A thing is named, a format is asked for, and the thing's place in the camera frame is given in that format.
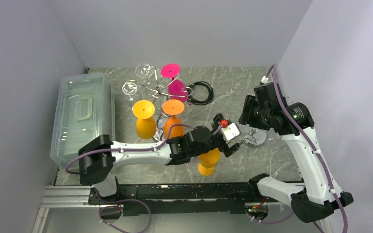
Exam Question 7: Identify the yellow-orange wine glass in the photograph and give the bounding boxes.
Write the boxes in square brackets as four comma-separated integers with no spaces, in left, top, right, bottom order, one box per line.
[198,149,220,176]

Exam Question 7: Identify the clear wine glass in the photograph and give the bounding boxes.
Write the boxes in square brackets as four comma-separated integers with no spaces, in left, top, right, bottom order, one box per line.
[122,80,140,102]
[135,64,156,79]

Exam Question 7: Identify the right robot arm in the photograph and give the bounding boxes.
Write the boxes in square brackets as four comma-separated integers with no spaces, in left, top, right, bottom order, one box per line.
[238,83,354,223]

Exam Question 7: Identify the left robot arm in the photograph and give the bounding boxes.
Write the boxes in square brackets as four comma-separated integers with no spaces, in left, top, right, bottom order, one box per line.
[77,114,240,204]

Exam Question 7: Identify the orange wine glass centre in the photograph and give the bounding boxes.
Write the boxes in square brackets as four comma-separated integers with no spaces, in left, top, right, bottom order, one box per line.
[162,99,185,139]

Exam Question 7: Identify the pink wine glass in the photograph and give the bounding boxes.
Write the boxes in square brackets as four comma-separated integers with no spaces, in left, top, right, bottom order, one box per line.
[161,63,188,103]

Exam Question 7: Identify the chrome wine glass rack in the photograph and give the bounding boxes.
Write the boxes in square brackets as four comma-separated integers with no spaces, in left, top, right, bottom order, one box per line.
[142,69,192,142]

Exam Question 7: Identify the yellow wine glass left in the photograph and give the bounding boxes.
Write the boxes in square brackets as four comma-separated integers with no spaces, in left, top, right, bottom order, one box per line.
[133,100,156,139]

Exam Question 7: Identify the clear plastic storage box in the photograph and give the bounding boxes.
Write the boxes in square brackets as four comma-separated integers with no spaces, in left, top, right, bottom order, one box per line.
[50,73,115,169]

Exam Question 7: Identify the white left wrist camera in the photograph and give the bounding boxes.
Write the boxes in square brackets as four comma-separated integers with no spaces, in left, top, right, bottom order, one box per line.
[220,119,240,142]

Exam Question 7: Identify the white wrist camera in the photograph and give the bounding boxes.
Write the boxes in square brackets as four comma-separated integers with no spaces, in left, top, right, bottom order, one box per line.
[260,76,270,84]
[220,119,240,142]

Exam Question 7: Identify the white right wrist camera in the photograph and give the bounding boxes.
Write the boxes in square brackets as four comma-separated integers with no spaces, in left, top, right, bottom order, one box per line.
[260,76,270,84]

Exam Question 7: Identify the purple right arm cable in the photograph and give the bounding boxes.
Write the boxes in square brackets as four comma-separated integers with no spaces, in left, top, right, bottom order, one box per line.
[246,64,349,233]

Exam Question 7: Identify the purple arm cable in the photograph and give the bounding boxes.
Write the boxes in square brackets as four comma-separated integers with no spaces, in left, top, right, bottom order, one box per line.
[246,64,349,233]
[65,123,226,233]

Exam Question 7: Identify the black coiled cable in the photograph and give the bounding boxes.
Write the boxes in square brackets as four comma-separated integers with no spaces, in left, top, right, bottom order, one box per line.
[186,81,214,106]

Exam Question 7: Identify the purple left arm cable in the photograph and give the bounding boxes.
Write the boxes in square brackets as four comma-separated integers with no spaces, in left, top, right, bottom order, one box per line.
[65,123,226,233]

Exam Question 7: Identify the aluminium frame rails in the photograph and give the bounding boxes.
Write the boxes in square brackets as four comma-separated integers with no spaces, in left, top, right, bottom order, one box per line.
[32,67,332,233]

